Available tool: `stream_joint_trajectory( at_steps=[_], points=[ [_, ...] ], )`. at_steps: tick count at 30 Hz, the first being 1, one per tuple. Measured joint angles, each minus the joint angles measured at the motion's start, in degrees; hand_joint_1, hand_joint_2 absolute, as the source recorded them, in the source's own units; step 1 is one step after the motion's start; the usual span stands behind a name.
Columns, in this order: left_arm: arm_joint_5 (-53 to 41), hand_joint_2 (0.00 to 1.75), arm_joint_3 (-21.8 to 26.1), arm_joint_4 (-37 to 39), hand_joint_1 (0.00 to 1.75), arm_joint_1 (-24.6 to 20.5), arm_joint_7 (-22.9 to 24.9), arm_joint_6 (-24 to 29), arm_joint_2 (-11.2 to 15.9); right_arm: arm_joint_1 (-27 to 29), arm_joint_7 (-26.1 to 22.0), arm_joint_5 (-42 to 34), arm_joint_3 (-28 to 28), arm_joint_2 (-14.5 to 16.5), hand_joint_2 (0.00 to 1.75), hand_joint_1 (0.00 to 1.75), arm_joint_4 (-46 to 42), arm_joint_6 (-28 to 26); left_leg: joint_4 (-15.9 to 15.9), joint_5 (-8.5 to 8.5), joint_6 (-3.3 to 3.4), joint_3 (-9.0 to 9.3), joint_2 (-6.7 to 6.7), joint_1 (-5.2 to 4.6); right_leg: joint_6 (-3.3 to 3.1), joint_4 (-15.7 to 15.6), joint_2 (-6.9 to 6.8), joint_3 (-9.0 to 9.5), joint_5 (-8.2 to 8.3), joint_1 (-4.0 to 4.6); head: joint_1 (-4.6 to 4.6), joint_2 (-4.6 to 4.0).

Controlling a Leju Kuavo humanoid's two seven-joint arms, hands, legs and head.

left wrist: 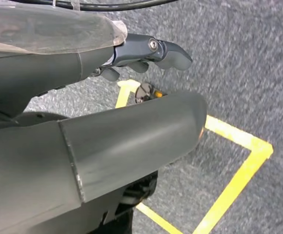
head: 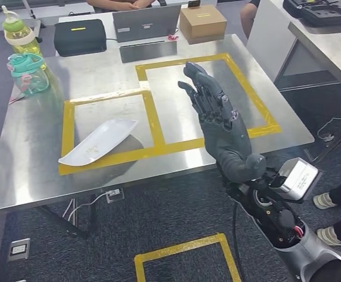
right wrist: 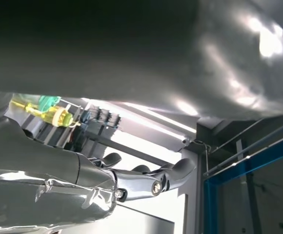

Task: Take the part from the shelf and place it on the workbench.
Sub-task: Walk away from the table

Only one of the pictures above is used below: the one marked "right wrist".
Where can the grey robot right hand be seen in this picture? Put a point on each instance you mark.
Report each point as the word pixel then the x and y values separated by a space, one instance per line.
pixel 34 193

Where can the steel workbench table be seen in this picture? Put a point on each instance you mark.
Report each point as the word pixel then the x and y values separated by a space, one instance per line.
pixel 107 48

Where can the yellow-green water bottle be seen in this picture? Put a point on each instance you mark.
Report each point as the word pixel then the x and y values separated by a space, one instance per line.
pixel 56 117

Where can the blue metal frame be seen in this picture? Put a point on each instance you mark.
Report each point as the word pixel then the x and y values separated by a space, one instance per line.
pixel 253 160

